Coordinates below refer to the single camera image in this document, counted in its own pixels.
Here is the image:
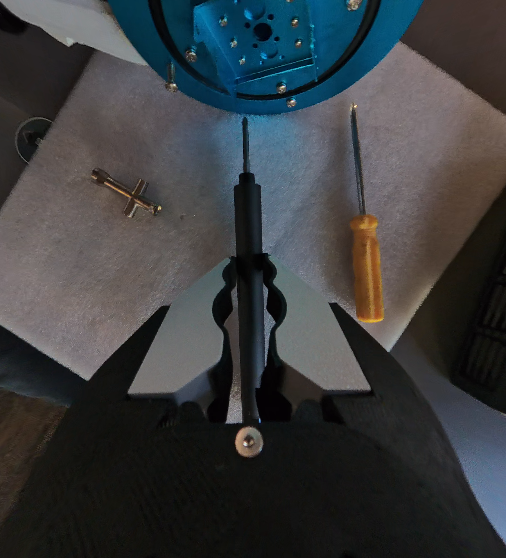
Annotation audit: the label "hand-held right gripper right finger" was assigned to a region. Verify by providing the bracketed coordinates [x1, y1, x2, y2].
[257, 253, 373, 423]

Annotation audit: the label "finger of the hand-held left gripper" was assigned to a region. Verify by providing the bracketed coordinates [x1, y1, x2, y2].
[0, 0, 149, 66]

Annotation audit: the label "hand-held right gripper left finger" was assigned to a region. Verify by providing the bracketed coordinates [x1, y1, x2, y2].
[127, 256, 239, 423]

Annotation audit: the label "yellow-handled screwdriver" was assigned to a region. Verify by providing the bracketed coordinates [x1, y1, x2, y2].
[349, 103, 385, 323]

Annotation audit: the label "blue round metal turntable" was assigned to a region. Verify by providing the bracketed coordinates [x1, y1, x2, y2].
[107, 0, 424, 115]

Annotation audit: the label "white foam sheet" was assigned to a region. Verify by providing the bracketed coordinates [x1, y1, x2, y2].
[0, 41, 506, 380]

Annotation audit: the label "metal cross wrench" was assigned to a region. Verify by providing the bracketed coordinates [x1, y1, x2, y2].
[90, 168, 163, 218]

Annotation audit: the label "person's jeans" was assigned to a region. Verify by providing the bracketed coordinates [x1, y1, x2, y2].
[0, 312, 88, 408]

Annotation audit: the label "black screwdriver bit case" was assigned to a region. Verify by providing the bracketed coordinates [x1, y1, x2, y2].
[451, 150, 506, 421]

